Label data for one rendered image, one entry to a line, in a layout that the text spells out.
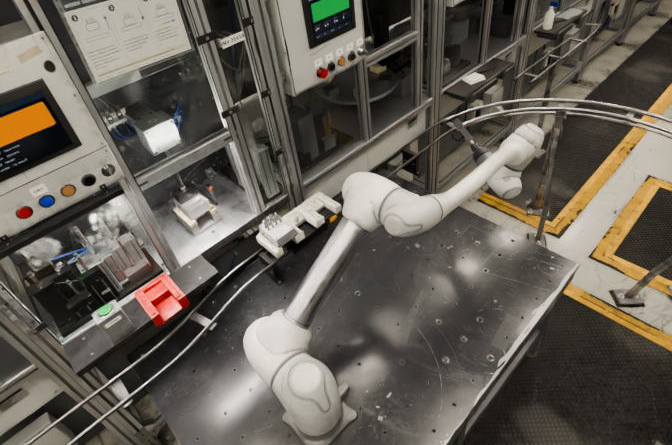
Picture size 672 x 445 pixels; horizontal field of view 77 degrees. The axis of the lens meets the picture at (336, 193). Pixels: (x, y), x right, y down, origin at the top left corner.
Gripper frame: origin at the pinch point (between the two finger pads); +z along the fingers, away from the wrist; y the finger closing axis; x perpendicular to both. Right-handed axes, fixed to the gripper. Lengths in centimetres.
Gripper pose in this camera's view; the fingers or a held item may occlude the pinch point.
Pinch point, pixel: (462, 130)
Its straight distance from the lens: 198.4
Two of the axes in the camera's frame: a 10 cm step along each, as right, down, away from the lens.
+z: -2.6, -6.8, 6.8
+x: 7.6, -5.8, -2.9
